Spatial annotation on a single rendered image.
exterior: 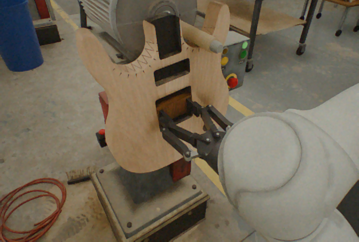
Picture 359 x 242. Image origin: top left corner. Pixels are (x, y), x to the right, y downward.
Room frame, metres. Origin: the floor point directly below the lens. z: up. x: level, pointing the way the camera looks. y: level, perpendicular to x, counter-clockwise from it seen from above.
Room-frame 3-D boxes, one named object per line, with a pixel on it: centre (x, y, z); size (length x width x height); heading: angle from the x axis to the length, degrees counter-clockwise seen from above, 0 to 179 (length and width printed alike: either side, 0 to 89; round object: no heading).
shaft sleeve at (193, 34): (0.58, -0.02, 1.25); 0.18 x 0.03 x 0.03; 33
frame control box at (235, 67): (0.90, -0.10, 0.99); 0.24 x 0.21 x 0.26; 33
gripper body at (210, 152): (0.36, -0.08, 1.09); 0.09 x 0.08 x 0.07; 34
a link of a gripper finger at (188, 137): (0.40, -0.02, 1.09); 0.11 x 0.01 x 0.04; 54
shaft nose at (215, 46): (0.50, -0.08, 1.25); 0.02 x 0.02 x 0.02; 33
